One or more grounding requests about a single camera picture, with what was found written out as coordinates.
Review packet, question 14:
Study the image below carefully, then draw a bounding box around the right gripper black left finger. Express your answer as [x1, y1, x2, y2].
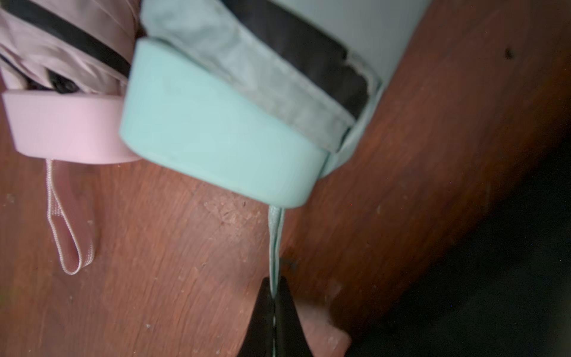
[237, 278, 274, 357]

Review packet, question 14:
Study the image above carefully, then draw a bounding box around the light pink umbrella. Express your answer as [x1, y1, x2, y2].
[1, 1, 141, 275]

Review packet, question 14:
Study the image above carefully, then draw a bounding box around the mint green umbrella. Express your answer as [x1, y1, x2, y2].
[120, 1, 429, 292]

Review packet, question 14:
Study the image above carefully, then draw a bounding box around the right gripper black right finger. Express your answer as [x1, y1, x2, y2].
[274, 276, 313, 357]

